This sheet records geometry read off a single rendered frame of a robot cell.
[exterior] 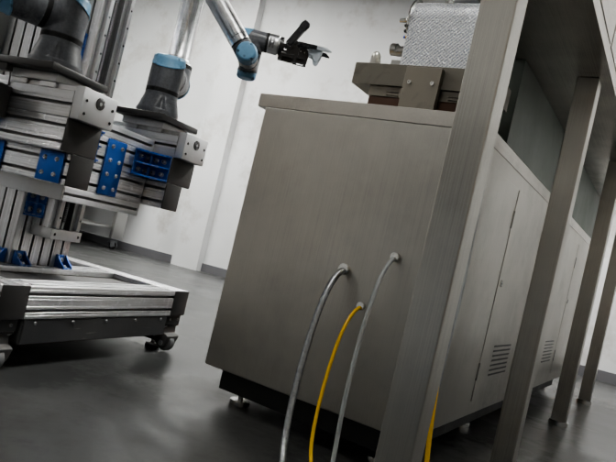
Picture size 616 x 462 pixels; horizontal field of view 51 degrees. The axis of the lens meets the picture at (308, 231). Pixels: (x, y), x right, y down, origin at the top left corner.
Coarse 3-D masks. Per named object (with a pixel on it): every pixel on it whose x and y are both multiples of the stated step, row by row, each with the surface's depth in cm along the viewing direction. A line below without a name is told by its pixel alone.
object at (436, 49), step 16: (416, 32) 193; (432, 32) 190; (448, 32) 188; (464, 32) 185; (416, 48) 192; (432, 48) 190; (448, 48) 187; (464, 48) 185; (416, 64) 191; (432, 64) 189; (448, 64) 186; (464, 64) 184
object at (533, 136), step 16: (528, 64) 180; (512, 80) 178; (528, 80) 184; (512, 96) 178; (528, 96) 187; (544, 96) 204; (512, 112) 177; (528, 112) 190; (544, 112) 208; (512, 128) 179; (528, 128) 194; (544, 128) 213; (560, 128) 234; (512, 144) 182; (528, 144) 198; (544, 144) 217; (560, 144) 239; (528, 160) 202; (544, 160) 222; (544, 176) 227; (592, 192) 333; (576, 208) 298; (592, 208) 344; (592, 224) 356
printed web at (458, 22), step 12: (420, 12) 193; (432, 12) 191; (444, 12) 190; (456, 12) 188; (468, 12) 186; (420, 24) 193; (432, 24) 191; (444, 24) 189; (456, 24) 187; (468, 24) 185
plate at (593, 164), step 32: (480, 0) 147; (544, 0) 140; (576, 0) 136; (608, 0) 148; (544, 32) 157; (576, 32) 152; (608, 32) 157; (544, 64) 178; (576, 64) 173; (608, 64) 168; (608, 96) 192; (608, 128) 225; (608, 160) 272
